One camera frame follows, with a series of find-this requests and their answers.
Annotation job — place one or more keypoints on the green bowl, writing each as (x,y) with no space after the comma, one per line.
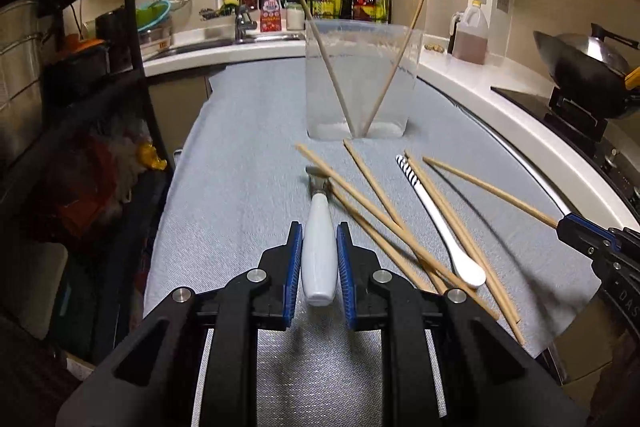
(152,14)

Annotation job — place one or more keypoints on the pink soap bottle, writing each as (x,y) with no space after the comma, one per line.
(271,12)

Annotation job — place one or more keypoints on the yellow plastic object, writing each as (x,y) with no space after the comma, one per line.
(152,157)

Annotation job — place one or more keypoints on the steel sink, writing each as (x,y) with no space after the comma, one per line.
(200,44)

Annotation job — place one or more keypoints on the clear plastic container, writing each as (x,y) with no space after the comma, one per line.
(360,57)

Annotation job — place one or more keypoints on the white jar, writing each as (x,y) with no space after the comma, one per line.
(295,18)

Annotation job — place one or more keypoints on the grey table cloth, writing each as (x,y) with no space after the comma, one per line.
(240,207)

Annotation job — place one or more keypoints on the black wok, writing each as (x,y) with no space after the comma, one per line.
(580,72)

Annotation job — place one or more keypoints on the wooden chopstick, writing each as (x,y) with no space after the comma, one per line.
(490,192)
(380,194)
(350,206)
(396,57)
(515,332)
(375,212)
(511,309)
(320,47)

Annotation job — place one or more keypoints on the cooking oil jug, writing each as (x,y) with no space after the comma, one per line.
(470,42)

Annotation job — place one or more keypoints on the gas stove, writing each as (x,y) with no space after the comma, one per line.
(615,157)

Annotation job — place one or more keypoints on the black shelf rack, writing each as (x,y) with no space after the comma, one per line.
(135,32)

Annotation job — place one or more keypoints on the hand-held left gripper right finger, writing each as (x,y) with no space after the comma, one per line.
(347,277)

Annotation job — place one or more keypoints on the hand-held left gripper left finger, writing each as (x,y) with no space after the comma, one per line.
(295,277)

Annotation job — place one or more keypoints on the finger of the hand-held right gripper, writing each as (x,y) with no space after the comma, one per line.
(585,237)

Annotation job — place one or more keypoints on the large metal pot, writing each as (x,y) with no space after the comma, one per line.
(17,72)

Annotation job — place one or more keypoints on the chrome faucet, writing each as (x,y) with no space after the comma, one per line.
(244,24)

